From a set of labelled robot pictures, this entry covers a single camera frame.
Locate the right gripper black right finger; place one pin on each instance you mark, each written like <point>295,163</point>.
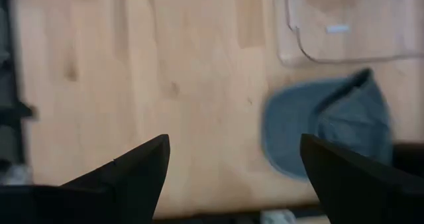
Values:
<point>364,197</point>

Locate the clear plastic bin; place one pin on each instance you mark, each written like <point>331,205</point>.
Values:
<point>348,45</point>

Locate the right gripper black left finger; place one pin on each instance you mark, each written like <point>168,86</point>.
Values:
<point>126,191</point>

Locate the grey baseball cap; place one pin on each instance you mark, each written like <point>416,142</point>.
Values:
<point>298,124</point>

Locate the black aluminium table frame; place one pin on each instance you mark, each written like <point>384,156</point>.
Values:
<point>10,85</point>

